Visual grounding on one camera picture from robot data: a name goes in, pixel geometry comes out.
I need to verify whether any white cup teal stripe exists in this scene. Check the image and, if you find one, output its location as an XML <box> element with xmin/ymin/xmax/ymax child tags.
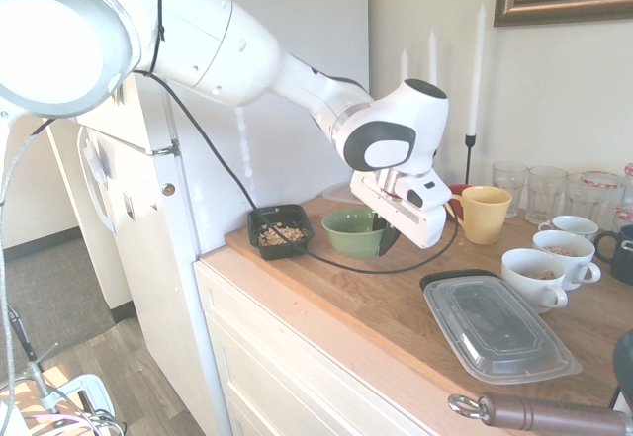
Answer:
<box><xmin>538</xmin><ymin>214</ymin><xmax>601</xmax><ymax>245</ymax></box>

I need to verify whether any beige cereal heap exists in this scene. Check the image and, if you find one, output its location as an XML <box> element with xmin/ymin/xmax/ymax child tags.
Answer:
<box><xmin>257</xmin><ymin>224</ymin><xmax>307</xmax><ymax>248</ymax></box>

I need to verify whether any white refrigerator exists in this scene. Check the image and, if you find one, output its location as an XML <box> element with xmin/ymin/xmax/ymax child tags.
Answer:
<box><xmin>45</xmin><ymin>0</ymin><xmax>372</xmax><ymax>436</ymax></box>

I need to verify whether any dark blue mug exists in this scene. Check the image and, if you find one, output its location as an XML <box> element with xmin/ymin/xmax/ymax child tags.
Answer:
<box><xmin>592</xmin><ymin>223</ymin><xmax>633</xmax><ymax>287</ymax></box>

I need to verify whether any clear plastic container lid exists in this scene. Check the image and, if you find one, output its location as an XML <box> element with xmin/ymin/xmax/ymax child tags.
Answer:
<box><xmin>423</xmin><ymin>277</ymin><xmax>584</xmax><ymax>386</ymax></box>

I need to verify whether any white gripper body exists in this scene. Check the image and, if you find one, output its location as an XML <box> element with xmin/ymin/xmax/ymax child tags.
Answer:
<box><xmin>349</xmin><ymin>170</ymin><xmax>450</xmax><ymax>250</ymax></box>

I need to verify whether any clear drinking glass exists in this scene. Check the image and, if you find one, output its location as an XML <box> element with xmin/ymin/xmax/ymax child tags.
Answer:
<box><xmin>564</xmin><ymin>172</ymin><xmax>590</xmax><ymax>230</ymax></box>
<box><xmin>492</xmin><ymin>160</ymin><xmax>530</xmax><ymax>218</ymax></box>
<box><xmin>525</xmin><ymin>165</ymin><xmax>569</xmax><ymax>226</ymax></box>

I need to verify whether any black plastic food container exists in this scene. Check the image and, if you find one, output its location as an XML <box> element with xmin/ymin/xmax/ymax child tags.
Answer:
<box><xmin>418</xmin><ymin>269</ymin><xmax>501</xmax><ymax>293</ymax></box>
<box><xmin>246</xmin><ymin>203</ymin><xmax>316</xmax><ymax>262</ymax></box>

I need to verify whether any wooden butcher block board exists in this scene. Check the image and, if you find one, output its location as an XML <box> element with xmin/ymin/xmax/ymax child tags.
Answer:
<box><xmin>224</xmin><ymin>192</ymin><xmax>633</xmax><ymax>410</ymax></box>

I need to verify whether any white drawer cabinet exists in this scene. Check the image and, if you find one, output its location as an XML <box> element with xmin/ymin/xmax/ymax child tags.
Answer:
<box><xmin>192</xmin><ymin>246</ymin><xmax>437</xmax><ymax>436</ymax></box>

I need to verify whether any red mug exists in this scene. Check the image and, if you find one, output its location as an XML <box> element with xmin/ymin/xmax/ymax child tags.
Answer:
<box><xmin>446</xmin><ymin>183</ymin><xmax>472</xmax><ymax>223</ymax></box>

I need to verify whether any medium white taper candle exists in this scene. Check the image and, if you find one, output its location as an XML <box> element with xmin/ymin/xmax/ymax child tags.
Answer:
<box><xmin>426</xmin><ymin>30</ymin><xmax>440</xmax><ymax>84</ymax></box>

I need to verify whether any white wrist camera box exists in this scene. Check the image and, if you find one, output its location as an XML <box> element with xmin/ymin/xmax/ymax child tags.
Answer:
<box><xmin>395</xmin><ymin>171</ymin><xmax>453</xmax><ymax>213</ymax></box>

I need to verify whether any black wok wooden handle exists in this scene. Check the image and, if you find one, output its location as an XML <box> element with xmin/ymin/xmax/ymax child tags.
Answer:
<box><xmin>447</xmin><ymin>330</ymin><xmax>633</xmax><ymax>436</ymax></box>

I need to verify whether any pale C-clamp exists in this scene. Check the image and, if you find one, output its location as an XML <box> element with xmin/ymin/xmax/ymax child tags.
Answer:
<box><xmin>28</xmin><ymin>340</ymin><xmax>119</xmax><ymax>423</ymax></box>

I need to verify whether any tallest white taper candle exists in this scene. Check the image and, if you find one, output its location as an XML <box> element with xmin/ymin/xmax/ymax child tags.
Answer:
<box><xmin>465</xmin><ymin>3</ymin><xmax>489</xmax><ymax>137</ymax></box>

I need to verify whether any green ceramic bowl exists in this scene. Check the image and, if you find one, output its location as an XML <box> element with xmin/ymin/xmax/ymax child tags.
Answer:
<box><xmin>320</xmin><ymin>207</ymin><xmax>393</xmax><ymax>261</ymax></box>

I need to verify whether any white ceramic cup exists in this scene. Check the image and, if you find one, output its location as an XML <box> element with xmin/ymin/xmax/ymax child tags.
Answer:
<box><xmin>532</xmin><ymin>229</ymin><xmax>602</xmax><ymax>292</ymax></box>
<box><xmin>500</xmin><ymin>248</ymin><xmax>569</xmax><ymax>315</ymax></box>

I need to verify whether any yellow mug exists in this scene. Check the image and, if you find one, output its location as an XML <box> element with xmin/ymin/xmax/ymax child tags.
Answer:
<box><xmin>448</xmin><ymin>185</ymin><xmax>513</xmax><ymax>246</ymax></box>

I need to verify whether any black candle holder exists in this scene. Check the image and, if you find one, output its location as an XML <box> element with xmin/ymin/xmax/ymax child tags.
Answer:
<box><xmin>463</xmin><ymin>133</ymin><xmax>480</xmax><ymax>187</ymax></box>

